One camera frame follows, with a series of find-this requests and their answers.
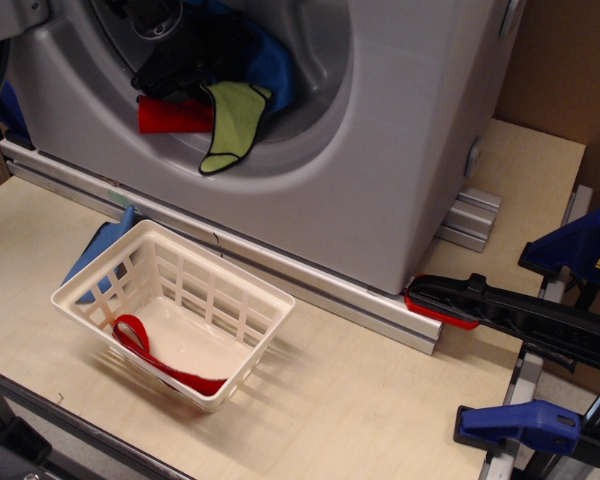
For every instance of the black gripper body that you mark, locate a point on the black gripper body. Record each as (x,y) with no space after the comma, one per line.
(191,52)

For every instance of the yellow-green cloth black trim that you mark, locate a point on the yellow-green cloth black trim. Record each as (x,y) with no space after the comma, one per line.
(238,109)

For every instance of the large blue cloth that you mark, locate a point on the large blue cloth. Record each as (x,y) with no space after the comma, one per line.
(265,62)

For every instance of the red cloth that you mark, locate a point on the red cloth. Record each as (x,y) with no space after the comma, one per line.
(160,116)

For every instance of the white plastic laundry basket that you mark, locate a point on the white plastic laundry basket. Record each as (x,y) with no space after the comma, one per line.
(182,314)

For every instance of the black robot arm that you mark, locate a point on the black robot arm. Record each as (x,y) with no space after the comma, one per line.
(148,13)

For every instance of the grey toy washing machine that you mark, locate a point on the grey toy washing machine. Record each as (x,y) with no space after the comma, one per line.
(354,177)

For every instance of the blue clamp far left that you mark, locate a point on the blue clamp far left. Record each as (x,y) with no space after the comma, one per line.
(12,123)

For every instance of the short aluminium extrusion piece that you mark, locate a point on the short aluminium extrusion piece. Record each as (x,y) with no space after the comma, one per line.
(470,219)

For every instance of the blue Irwin clamp upper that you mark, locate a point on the blue Irwin clamp upper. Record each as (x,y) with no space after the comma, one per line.
(575,245)

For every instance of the black red bar clamp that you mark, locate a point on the black red bar clamp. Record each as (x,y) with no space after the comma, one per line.
(550,330)

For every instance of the aluminium extrusion rail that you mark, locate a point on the aluminium extrusion rail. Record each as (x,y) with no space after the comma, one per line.
(382,313)

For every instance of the black table frame bar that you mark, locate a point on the black table frame bar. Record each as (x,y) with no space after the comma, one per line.
(41,440)

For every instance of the blue clamp handle lower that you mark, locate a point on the blue clamp handle lower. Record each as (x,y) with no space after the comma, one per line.
(539,425)

